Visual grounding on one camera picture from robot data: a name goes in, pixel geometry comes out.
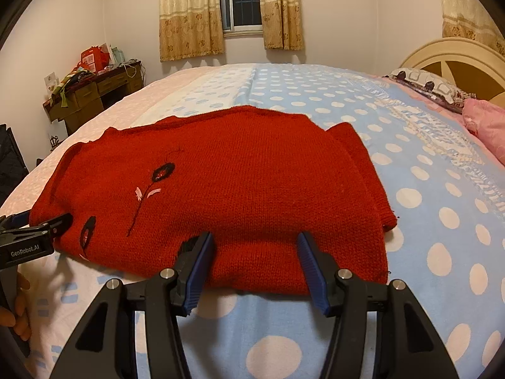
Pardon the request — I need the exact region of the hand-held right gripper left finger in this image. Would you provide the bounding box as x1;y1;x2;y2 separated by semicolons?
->
49;231;217;379

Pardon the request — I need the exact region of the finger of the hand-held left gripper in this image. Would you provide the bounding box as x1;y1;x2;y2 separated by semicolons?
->
0;213;75;241
0;212;31;230

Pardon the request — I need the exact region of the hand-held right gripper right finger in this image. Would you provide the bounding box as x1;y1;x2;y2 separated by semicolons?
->
297;231;460;379

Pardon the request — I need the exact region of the red knitted sweater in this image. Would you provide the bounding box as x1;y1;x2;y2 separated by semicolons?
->
29;105;397;296

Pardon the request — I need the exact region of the person's left hand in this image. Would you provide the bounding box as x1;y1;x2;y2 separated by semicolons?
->
0;272;32;342

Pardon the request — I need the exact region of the black bag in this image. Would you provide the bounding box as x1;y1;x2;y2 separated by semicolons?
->
0;123;30;206

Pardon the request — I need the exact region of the white printed cardboard box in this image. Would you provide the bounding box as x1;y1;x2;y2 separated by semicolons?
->
46;132;66;153

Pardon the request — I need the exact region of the small white card box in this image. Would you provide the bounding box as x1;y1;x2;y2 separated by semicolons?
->
44;72;60;97

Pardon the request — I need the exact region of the green striped bag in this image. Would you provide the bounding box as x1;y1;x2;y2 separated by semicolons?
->
59;68;95;108

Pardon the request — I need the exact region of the brown wooden desk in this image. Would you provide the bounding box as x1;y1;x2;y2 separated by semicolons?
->
43;61;143;135

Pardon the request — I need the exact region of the blue polka-dot bedsheet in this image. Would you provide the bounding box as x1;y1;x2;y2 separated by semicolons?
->
0;63;505;379

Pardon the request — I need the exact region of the red gift bag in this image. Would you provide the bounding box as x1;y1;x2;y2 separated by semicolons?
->
77;46;109;74

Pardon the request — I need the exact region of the pale paper bag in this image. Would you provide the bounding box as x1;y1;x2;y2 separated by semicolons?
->
100;43;128;66

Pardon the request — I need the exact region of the white brown patterned pillow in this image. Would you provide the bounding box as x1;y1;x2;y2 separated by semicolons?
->
384;68;476;113

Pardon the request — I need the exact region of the pink pillow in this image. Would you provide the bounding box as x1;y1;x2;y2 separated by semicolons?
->
461;99;505;166

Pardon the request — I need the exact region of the beige floral curtain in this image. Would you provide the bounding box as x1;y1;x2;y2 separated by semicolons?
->
436;0;505;58
258;0;305;51
158;0;226;63

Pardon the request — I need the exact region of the cream wooden headboard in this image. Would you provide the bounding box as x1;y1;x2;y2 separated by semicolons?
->
399;37;505;105

